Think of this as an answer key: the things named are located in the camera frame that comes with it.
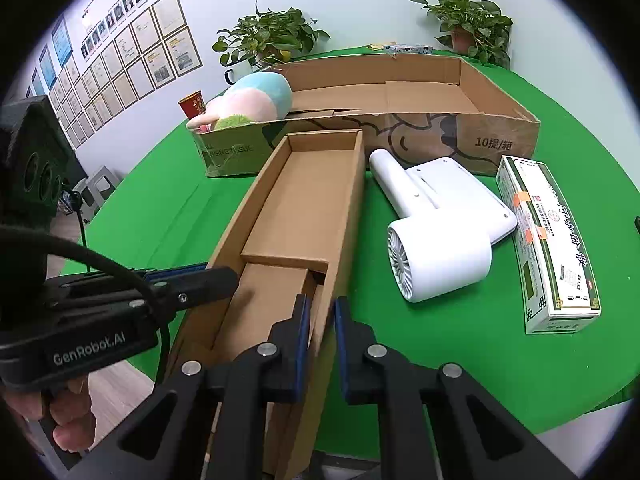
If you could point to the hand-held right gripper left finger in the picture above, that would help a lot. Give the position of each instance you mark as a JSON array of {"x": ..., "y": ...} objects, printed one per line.
[{"x": 302, "y": 345}]

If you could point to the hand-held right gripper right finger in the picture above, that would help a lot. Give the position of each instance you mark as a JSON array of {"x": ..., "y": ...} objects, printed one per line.
[{"x": 342, "y": 350}]

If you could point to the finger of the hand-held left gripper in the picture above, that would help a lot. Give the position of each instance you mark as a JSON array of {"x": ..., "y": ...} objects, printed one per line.
[
  {"x": 200, "y": 287},
  {"x": 175, "y": 271}
]

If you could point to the narrow cardboard box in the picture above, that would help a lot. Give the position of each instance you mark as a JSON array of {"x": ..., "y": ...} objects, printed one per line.
[{"x": 295, "y": 200}]

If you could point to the white hair dryer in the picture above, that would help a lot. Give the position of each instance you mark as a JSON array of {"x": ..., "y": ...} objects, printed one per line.
[{"x": 440, "y": 255}]

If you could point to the white and green medicine box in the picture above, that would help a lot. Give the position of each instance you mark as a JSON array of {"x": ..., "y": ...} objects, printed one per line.
[{"x": 550, "y": 240}]

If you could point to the large cardboard box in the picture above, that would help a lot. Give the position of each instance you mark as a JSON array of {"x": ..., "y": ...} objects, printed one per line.
[{"x": 450, "y": 135}]

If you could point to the person's left hand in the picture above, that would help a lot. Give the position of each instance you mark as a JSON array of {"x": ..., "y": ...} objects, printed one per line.
[{"x": 72, "y": 425}]

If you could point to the green tablecloth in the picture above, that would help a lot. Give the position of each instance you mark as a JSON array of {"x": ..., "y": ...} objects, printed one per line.
[{"x": 150, "y": 200}]

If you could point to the grey plastic stool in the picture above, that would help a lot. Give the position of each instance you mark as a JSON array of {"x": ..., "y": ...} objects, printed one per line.
[{"x": 97, "y": 187}]

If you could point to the red paper cup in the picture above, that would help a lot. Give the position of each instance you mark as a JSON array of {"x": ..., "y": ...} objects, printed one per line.
[{"x": 192, "y": 106}]

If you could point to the pastel plush toy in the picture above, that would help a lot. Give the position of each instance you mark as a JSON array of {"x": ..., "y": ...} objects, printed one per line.
[{"x": 250, "y": 97}]

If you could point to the potted plant in white mug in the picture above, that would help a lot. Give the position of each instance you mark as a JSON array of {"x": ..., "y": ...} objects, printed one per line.
[{"x": 265, "y": 35}]

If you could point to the blue tissue box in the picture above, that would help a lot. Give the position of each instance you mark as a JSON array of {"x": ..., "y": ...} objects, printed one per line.
[{"x": 407, "y": 49}]

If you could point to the potted plant in brown pot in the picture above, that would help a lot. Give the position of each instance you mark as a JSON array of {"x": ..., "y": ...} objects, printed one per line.
[{"x": 470, "y": 20}]

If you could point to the wall of framed certificates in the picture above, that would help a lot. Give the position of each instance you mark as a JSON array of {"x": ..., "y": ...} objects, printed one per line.
[{"x": 135, "y": 65}]

